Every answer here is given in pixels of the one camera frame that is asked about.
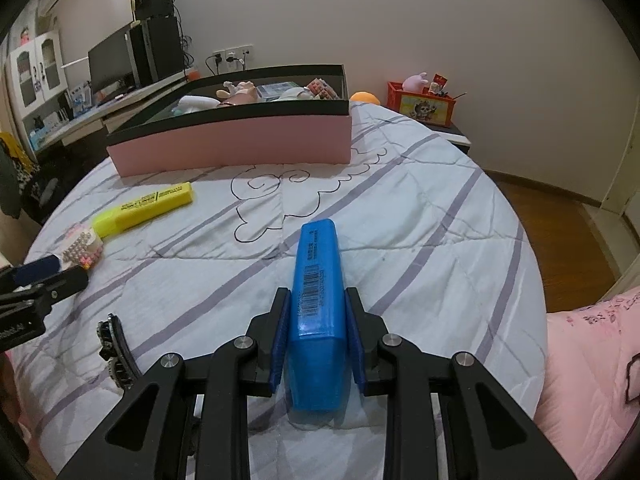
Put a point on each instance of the pink plush toy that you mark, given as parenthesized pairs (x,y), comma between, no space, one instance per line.
(415,84)

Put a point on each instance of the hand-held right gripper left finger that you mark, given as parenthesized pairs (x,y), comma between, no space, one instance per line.
(279,340)

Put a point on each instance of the pink pillow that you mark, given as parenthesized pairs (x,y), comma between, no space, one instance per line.
(590,375)

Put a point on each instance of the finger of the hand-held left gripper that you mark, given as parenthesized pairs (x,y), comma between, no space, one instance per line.
(65,282)
(35,269)

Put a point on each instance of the black computer tower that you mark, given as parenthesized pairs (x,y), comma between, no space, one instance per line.
(157,50)

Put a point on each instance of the blue highlighter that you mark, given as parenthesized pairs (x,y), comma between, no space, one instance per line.
(315,285)

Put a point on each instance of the black chair with clothes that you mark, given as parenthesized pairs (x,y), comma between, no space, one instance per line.
(20,180)

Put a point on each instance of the yellow highlighter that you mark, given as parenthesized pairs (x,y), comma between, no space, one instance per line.
(145,207)

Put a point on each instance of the white wall socket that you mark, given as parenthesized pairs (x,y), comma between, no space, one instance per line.
(232,54)

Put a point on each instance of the black hair clip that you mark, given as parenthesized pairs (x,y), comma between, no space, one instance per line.
(117,352)

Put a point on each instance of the colourful patterned pack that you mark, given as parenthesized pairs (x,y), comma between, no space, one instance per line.
(322,89)

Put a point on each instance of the black monitor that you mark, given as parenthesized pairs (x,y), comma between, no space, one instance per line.
(110,62)

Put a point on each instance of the pink beaded case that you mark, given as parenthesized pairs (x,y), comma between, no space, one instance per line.
(82,247)

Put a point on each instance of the white hutch cabinet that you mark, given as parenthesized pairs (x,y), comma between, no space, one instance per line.
(37,75)

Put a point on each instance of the white soft item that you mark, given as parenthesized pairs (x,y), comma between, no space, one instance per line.
(195,104)

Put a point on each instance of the pink box with black rim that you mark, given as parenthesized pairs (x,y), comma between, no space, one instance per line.
(240,137)

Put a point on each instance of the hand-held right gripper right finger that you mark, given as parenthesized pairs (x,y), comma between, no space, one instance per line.
(356,340)

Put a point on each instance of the small red card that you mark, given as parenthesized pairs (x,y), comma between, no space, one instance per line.
(439,84)

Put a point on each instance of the small doll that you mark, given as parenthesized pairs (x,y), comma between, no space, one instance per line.
(240,92)

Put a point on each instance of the teal flat box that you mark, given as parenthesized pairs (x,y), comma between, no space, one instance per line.
(275,90)

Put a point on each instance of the white desk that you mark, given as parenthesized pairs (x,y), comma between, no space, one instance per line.
(100,110)

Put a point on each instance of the white door frame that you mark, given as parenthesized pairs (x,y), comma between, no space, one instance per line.
(622,180)

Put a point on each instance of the red printed crate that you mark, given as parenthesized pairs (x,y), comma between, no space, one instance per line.
(422,107)

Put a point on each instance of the orange octopus plush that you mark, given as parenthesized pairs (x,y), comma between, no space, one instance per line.
(365,97)

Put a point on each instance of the low cabinet with dark top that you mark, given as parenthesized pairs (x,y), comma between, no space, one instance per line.
(457,135)

